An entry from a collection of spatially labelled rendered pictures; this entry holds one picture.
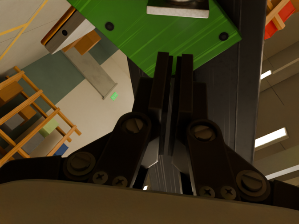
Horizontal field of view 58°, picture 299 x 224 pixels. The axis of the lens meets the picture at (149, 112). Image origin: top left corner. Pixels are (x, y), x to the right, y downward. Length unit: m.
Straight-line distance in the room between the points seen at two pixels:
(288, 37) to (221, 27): 9.53
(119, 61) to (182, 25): 10.52
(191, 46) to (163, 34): 0.03
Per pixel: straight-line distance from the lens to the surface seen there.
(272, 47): 9.86
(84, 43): 7.18
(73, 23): 0.47
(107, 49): 10.84
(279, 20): 3.82
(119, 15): 0.31
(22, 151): 6.02
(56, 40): 0.50
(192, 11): 0.25
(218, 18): 0.30
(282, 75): 7.98
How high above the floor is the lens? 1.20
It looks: 14 degrees up
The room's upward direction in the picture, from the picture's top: 139 degrees clockwise
